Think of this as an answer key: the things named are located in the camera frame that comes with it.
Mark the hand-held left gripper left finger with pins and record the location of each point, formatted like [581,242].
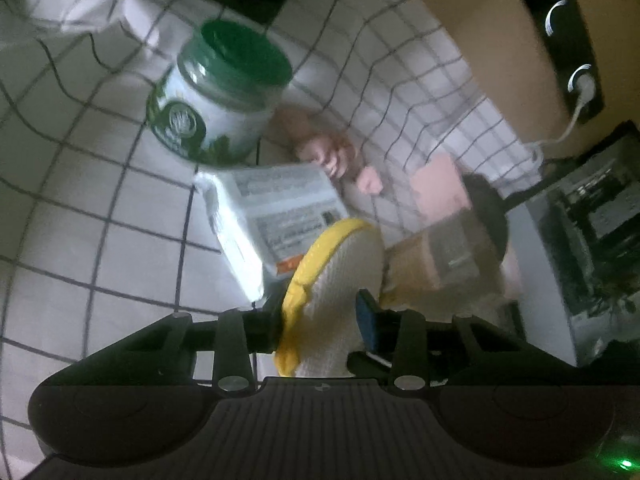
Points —
[235,332]

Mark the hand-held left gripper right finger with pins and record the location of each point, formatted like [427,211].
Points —
[367,320]

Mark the round yellow-rimmed white pad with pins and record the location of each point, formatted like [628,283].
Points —
[340,290]

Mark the pink cardboard box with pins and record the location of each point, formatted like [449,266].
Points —
[440,190]

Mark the small pink soft toy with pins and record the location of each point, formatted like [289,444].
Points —
[335,157]

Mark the white printed carton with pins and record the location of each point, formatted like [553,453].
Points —
[280,210]

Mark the black-checked white tablecloth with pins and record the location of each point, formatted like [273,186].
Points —
[100,210]

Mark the dark glossy screen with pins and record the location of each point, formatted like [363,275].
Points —
[575,260]

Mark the green-lidded jar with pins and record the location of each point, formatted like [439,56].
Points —
[220,105]

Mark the black wall panel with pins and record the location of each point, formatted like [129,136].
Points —
[550,60]

